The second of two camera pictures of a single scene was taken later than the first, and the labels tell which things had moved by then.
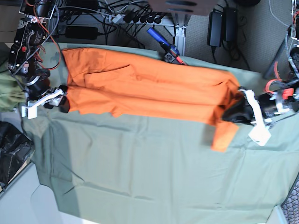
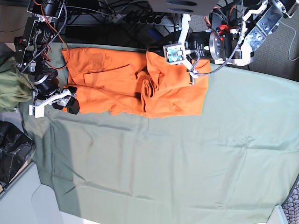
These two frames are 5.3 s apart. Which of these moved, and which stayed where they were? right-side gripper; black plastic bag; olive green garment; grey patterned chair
Moved: right-side gripper
Stayed: grey patterned chair; olive green garment; black plastic bag
